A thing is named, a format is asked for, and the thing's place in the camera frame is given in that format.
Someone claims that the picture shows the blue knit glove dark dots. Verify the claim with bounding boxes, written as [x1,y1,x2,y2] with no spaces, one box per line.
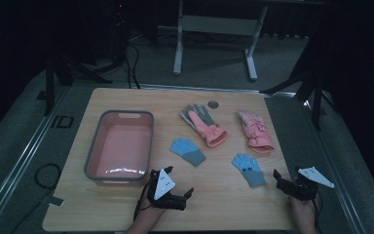
[231,152,268,188]

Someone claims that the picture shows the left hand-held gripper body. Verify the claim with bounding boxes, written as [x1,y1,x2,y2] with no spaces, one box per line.
[147,166,188,212]

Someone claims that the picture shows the black tripod stand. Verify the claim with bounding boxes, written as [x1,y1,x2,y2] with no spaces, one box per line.
[36,45,113,117]
[260,61,339,132]

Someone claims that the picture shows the pink padded glove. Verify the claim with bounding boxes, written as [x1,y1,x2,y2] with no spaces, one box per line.
[237,108,276,155]

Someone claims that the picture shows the black hanging cables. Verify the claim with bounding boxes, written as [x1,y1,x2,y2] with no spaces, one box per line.
[120,19,141,90]

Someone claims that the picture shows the white metal desk frame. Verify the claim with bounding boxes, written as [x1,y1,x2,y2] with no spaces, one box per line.
[157,0,269,82]

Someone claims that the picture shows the person's left hand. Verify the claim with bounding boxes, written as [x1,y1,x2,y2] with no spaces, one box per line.
[137,191,168,222]

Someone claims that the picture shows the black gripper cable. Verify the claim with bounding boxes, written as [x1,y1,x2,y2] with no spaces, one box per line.
[132,177,154,222]
[311,192,323,234]

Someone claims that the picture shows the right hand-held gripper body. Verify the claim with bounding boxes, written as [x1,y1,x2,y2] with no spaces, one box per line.
[280,166,336,202]

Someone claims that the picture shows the pink glove with grey palm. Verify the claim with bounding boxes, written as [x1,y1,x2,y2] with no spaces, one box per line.
[179,103,229,149]

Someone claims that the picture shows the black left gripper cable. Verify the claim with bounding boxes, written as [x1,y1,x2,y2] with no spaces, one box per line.
[132,177,154,222]

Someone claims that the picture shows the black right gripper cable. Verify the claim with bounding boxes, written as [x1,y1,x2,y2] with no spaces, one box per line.
[311,192,323,234]

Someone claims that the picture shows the plain blue knit glove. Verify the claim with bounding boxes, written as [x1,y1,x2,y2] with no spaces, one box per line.
[169,136,207,168]

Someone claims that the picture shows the pink basin with grey rim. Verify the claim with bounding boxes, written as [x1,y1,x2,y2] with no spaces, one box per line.
[83,109,155,187]

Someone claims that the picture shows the person's right hand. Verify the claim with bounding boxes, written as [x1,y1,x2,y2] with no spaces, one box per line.
[289,192,321,225]

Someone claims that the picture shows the black floor cable loop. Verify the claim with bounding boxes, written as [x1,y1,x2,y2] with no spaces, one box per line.
[10,163,62,234]

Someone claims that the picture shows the grey tape piece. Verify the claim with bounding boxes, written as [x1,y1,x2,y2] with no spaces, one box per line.
[48,195,65,208]

